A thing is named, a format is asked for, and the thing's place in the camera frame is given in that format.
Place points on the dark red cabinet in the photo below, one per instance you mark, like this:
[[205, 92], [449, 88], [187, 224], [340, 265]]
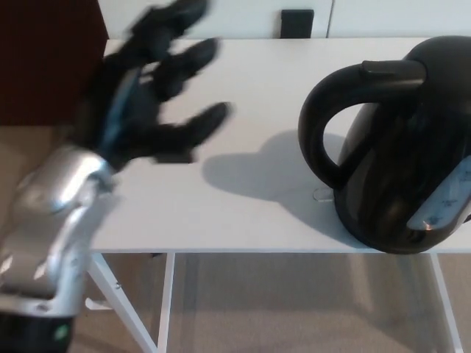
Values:
[[44, 62]]

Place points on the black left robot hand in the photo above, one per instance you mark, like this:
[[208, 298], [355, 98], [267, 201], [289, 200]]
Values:
[[145, 110]]

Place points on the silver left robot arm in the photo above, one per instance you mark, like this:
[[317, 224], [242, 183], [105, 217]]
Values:
[[59, 206]]

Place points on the black electric kettle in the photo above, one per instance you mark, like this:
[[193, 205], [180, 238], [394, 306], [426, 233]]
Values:
[[401, 154]]

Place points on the black wall socket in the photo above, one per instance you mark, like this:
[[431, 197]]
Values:
[[296, 23]]

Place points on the white folding table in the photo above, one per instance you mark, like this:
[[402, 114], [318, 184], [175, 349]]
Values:
[[235, 147]]

